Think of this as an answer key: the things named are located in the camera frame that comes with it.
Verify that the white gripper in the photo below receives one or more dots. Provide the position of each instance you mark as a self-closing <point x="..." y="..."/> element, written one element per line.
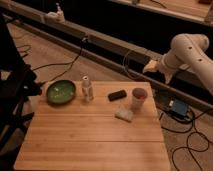
<point x="161" y="66"/>

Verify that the white sponge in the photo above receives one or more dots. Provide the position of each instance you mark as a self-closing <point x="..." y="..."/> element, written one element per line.
<point x="124" y="114"/>

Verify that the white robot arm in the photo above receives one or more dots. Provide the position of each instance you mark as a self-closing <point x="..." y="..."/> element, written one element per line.
<point x="186" y="49"/>

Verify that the green ceramic bowl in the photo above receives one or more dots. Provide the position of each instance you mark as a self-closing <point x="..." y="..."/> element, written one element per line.
<point x="61" y="92"/>

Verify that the black rectangular block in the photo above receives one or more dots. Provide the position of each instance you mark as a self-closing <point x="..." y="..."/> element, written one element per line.
<point x="117" y="95"/>

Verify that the blue power box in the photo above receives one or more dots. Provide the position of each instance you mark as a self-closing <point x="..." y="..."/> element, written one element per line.
<point x="178" y="108"/>

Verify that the clear plastic bottle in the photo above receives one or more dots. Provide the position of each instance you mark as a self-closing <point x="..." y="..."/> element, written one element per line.
<point x="87" y="89"/>

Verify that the black tripod stand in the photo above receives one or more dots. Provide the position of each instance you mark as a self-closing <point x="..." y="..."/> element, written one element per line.
<point x="17" y="83"/>

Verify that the metal rail beam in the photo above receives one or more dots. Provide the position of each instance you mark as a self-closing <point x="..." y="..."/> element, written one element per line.
<point x="124" y="36"/>

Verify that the white object on rail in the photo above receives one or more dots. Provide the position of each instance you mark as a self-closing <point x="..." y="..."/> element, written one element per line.
<point x="58" y="15"/>

